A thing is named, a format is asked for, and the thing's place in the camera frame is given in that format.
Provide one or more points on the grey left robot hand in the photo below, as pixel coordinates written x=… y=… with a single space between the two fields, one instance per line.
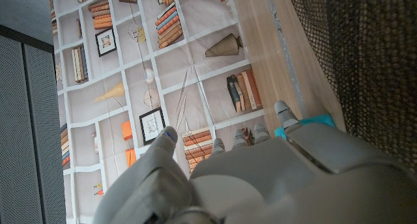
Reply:
x=293 y=178

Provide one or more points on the printed bookshelf backdrop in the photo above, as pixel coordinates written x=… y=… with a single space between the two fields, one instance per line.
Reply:
x=137 y=87

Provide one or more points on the turquoise cube block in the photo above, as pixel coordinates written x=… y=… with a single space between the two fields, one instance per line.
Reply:
x=321 y=120

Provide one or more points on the black mesh netting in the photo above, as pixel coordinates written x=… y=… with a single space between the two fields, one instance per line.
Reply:
x=368 y=54

